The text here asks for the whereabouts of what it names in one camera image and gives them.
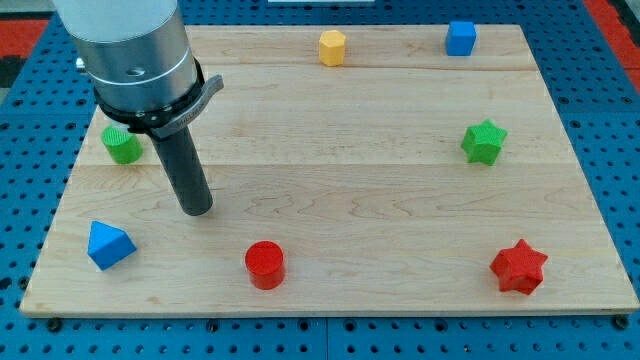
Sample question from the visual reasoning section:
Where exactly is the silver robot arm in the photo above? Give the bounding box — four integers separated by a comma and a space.
53, 0, 198, 112

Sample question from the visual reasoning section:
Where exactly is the wooden board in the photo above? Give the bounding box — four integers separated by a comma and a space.
20, 25, 639, 318

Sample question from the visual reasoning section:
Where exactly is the red cylinder block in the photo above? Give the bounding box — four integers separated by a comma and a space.
244, 240, 286, 290

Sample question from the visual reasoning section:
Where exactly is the yellow hexagon block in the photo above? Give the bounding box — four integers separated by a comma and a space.
319, 30, 346, 67

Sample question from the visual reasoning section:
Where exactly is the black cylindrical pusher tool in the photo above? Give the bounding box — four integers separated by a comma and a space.
151, 128, 214, 216

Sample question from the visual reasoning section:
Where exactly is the green star block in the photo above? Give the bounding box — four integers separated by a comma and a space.
461, 119, 508, 166

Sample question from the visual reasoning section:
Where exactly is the green cylinder block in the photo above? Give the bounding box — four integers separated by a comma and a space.
101, 126, 143, 165

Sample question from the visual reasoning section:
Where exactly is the blue cube block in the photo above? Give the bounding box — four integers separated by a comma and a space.
445, 21, 477, 56

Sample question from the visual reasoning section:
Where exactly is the red star block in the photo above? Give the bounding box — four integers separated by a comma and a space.
489, 239, 548, 295

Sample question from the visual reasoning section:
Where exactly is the blue triangular prism block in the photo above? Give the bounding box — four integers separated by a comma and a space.
87, 221, 137, 271

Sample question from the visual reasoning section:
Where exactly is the black and grey clamp ring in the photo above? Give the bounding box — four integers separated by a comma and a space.
93, 57, 225, 140

